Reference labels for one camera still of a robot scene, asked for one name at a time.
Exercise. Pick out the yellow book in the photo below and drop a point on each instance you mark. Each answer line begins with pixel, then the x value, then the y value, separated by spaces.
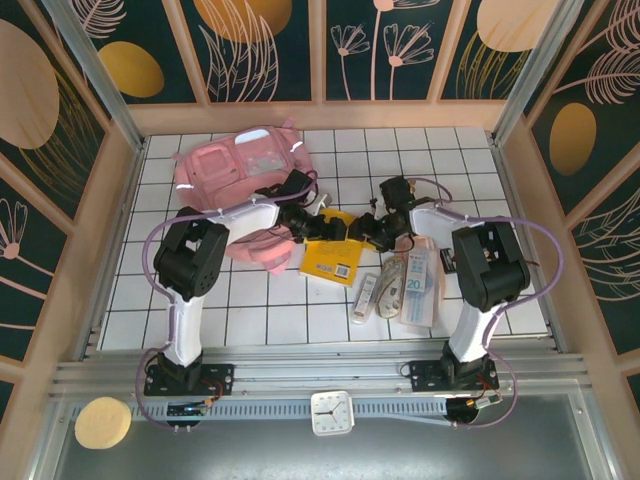
pixel 330 257

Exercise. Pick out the white tube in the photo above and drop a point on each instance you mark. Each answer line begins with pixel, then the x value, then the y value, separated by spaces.
pixel 365 297

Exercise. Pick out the packet of tissues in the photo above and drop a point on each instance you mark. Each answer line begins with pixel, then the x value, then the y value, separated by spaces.
pixel 417 295

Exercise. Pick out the pink backpack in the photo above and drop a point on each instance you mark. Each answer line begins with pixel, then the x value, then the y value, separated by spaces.
pixel 225 160

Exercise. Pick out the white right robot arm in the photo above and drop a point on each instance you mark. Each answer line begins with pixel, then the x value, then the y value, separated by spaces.
pixel 472 335

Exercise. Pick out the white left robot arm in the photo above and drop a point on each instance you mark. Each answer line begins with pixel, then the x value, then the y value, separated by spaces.
pixel 185 330

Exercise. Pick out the white square clock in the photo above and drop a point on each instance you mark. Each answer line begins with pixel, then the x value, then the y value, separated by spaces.
pixel 332 412

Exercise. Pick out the round yellow sponge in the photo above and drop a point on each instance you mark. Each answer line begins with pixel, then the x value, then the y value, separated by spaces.
pixel 102 422

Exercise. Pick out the aluminium side rail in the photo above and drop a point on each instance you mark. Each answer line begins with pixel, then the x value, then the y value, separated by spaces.
pixel 116 240
pixel 506 175

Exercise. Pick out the aluminium mounting rail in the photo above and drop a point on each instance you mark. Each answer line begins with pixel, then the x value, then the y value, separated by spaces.
pixel 325 372

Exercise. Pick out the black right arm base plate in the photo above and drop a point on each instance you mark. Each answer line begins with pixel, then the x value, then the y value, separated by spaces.
pixel 425 375

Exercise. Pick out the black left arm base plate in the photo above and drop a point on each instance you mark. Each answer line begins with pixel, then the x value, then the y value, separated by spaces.
pixel 222 375

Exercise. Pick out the aluminium frame post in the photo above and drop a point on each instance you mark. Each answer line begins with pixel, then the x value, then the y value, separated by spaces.
pixel 97 75
pixel 537 75

